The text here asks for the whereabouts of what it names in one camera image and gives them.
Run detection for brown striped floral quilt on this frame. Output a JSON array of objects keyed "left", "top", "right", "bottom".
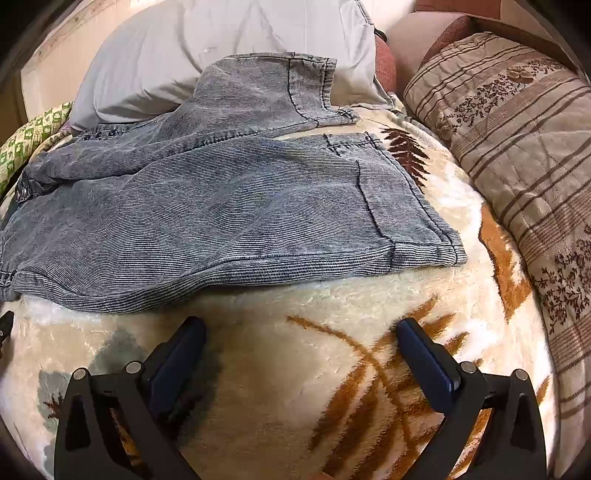
[{"left": 403, "top": 31, "right": 591, "bottom": 416}]

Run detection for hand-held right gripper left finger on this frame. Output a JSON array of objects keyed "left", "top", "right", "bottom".
[{"left": 54, "top": 316, "right": 207, "bottom": 480}]

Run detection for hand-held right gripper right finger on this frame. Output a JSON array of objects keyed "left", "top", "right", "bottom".
[{"left": 396, "top": 318, "right": 547, "bottom": 480}]

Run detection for grey-blue denim pants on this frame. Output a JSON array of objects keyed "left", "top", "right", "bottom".
[{"left": 0, "top": 52, "right": 468, "bottom": 315}]

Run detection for grey pillow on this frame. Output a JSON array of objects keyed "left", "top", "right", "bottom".
[{"left": 71, "top": 0, "right": 393, "bottom": 134}]

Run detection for cream bed headboard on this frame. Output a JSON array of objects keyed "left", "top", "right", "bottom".
[{"left": 21, "top": 0, "right": 125, "bottom": 123}]

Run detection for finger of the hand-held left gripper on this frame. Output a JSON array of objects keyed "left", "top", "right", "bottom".
[{"left": 0, "top": 311, "right": 14, "bottom": 357}]

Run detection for green patterned pillow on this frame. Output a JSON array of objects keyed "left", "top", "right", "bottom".
[{"left": 0, "top": 102, "right": 75, "bottom": 195}]

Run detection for cream leaf print fleece blanket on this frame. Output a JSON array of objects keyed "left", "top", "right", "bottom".
[{"left": 0, "top": 92, "right": 561, "bottom": 480}]

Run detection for reddish upholstered chair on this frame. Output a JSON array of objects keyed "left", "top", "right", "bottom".
[{"left": 373, "top": 0, "right": 513, "bottom": 95}]

